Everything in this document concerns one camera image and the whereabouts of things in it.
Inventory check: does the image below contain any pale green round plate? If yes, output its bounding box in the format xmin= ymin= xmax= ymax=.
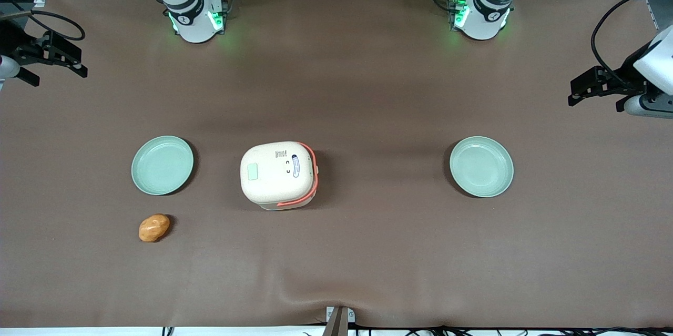
xmin=449 ymin=136 xmax=515 ymax=199
xmin=131 ymin=136 xmax=195 ymax=196

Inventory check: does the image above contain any cream rice cooker orange handle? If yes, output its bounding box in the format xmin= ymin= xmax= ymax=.
xmin=240 ymin=141 xmax=320 ymax=212

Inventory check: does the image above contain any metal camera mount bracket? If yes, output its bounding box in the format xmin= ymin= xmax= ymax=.
xmin=322 ymin=306 xmax=356 ymax=336

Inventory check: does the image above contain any orange-brown bread roll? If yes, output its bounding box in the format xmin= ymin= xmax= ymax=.
xmin=138 ymin=213 xmax=171 ymax=243

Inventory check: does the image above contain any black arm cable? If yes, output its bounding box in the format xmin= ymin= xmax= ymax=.
xmin=0 ymin=9 xmax=86 ymax=42
xmin=590 ymin=0 xmax=673 ymax=90

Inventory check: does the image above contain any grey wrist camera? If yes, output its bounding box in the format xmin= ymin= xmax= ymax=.
xmin=615 ymin=91 xmax=673 ymax=119
xmin=0 ymin=55 xmax=41 ymax=87

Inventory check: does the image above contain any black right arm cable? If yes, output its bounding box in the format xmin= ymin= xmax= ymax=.
xmin=0 ymin=9 xmax=86 ymax=42

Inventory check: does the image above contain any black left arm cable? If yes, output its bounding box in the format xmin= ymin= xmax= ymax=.
xmin=590 ymin=0 xmax=673 ymax=90

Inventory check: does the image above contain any brown table mat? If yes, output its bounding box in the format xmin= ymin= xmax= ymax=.
xmin=0 ymin=0 xmax=673 ymax=329

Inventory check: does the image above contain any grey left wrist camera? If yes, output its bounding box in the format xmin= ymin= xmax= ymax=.
xmin=615 ymin=91 xmax=673 ymax=119

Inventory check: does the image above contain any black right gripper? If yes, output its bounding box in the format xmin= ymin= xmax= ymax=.
xmin=0 ymin=18 xmax=89 ymax=78

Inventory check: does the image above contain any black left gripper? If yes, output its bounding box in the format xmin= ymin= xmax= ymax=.
xmin=567 ymin=40 xmax=654 ymax=107

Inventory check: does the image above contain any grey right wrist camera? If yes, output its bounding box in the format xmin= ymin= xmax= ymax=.
xmin=0 ymin=55 xmax=41 ymax=87

